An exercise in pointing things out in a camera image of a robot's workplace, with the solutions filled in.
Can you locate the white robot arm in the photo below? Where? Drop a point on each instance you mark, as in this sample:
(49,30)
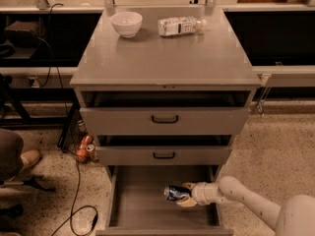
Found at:
(295,217)

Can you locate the clear plastic water bottle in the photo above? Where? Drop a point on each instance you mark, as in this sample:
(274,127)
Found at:
(179,26)

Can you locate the grey bottom drawer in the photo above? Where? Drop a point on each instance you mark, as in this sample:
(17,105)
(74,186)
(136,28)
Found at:
(137,206)

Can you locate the blue pepsi can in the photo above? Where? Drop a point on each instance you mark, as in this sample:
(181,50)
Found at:
(177,193)

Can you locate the black office chair base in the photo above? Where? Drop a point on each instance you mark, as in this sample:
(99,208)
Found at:
(31,182)

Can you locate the white wall power outlet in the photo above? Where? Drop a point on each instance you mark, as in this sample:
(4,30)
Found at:
(34,82)

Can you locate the grey middle drawer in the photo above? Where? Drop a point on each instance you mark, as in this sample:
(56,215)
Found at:
(164,150)

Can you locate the orange soda can on floor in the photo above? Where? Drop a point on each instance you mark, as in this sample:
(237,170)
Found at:
(87,143)

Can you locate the grey drawer cabinet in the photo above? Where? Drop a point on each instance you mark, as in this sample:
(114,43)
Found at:
(203,69)

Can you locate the black middle drawer handle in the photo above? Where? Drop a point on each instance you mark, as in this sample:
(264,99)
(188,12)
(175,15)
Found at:
(163,155)

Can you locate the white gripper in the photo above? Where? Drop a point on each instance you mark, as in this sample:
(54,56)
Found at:
(199,194)

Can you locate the white ceramic bowl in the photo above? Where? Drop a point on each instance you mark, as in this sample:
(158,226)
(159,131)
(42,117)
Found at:
(127,24)

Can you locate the black top drawer handle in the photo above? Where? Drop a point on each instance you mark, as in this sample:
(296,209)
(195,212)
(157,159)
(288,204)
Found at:
(171,120)

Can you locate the black drawer handle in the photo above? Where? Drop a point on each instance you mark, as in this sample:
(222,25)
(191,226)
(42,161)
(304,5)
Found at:
(163,155)
(171,120)

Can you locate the grey drawer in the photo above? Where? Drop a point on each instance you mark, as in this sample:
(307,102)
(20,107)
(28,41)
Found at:
(134,121)
(137,206)
(164,150)

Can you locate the orange fruit on floor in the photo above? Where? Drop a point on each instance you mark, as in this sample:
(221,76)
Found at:
(82,155)

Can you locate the grey top drawer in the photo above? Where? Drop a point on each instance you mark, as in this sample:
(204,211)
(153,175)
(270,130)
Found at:
(134,121)

